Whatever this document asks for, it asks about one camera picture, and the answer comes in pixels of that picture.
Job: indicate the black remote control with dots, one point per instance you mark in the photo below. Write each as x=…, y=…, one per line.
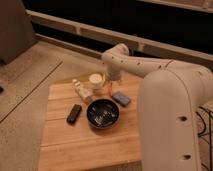
x=74, y=113

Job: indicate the grey cabinet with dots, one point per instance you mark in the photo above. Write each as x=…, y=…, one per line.
x=16, y=31

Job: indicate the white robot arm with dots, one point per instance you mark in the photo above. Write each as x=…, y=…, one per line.
x=168, y=97

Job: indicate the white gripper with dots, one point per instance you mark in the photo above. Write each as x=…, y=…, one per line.
x=113, y=74

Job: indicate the white plastic bottle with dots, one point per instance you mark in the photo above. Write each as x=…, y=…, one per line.
x=82, y=92

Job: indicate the white cup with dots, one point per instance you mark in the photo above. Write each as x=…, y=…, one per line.
x=96, y=80

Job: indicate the blue sponge block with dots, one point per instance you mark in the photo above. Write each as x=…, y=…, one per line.
x=121, y=98

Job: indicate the orange pepper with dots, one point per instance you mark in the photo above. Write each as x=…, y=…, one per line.
x=110, y=91

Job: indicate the black bowl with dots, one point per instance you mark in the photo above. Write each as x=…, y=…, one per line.
x=102, y=113

